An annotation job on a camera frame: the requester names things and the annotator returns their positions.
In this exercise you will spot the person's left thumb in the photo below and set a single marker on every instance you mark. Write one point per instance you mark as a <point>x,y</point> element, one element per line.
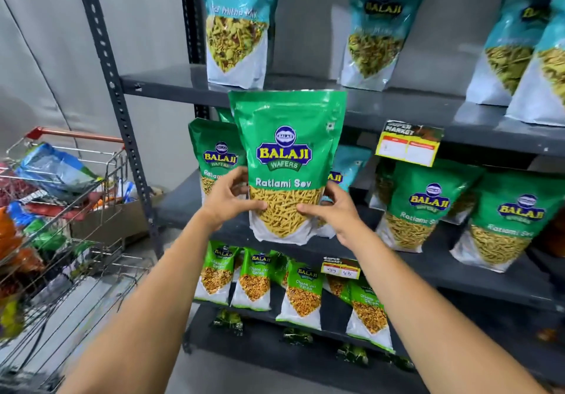
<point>255,206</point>

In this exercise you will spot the person's left hand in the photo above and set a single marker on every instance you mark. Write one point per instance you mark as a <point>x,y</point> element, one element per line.
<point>225,204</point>

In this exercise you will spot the dark grey metal shelf rack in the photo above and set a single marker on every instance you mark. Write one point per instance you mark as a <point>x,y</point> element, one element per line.
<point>397,105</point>

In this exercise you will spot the brown cardboard box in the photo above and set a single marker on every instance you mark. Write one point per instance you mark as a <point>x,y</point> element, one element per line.
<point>110,221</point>

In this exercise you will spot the row of small green packets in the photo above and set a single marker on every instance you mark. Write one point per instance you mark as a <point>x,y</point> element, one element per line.
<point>302,294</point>

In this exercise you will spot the blue snack bag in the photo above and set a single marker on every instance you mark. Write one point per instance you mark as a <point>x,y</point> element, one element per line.
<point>55,168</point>

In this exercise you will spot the person's right forearm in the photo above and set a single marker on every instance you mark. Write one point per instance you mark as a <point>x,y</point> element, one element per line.
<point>432,323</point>

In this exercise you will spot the red snack bag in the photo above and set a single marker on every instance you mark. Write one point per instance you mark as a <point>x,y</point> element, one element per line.
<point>11,186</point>

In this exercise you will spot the orange snack bag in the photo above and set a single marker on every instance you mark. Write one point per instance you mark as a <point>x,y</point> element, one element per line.
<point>13,243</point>

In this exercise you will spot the person's left forearm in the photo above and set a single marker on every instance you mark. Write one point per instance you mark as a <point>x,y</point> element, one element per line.
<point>145,314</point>

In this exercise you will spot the small yellow price tag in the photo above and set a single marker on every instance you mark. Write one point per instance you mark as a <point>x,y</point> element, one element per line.
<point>340,268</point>

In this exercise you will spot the large green snack pouch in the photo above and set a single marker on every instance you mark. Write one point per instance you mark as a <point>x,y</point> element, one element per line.
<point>423,204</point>
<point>287,155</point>
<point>214,155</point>
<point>461,208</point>
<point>507,226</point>
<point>382,186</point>

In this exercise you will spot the large yellow price tag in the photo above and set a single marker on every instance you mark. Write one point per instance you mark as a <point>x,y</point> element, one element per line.
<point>410,144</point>

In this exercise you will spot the large teal snack pouch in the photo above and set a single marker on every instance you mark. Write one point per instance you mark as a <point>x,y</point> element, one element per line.
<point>238,23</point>
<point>507,49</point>
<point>351,164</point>
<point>545,85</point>
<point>379,23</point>

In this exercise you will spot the dark green foil packet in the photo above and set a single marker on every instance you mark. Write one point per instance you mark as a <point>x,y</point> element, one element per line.
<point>353,354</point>
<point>402,363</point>
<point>228,321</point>
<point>298,337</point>

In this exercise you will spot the person's right thumb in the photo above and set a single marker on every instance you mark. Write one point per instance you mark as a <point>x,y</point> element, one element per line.
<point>310,210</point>

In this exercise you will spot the green snack bag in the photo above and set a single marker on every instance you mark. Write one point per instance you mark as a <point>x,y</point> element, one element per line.
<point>46,235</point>

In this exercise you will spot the orange brown snack packet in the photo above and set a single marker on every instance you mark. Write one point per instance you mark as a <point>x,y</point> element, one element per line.
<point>555,235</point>

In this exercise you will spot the person's right hand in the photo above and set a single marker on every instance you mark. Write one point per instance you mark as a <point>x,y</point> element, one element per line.
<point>340,219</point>

